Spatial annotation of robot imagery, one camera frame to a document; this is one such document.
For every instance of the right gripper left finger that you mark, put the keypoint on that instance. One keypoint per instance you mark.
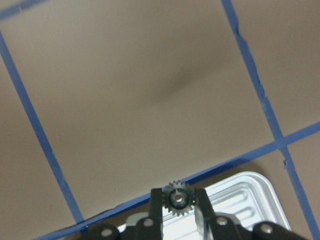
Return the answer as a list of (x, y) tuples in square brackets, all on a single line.
[(149, 227)]

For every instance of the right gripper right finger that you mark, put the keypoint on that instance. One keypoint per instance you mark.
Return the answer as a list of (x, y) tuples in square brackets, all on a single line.
[(218, 226)]

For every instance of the silver ribbed metal tray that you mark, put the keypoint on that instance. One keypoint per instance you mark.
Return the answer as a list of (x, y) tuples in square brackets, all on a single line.
[(246, 197)]

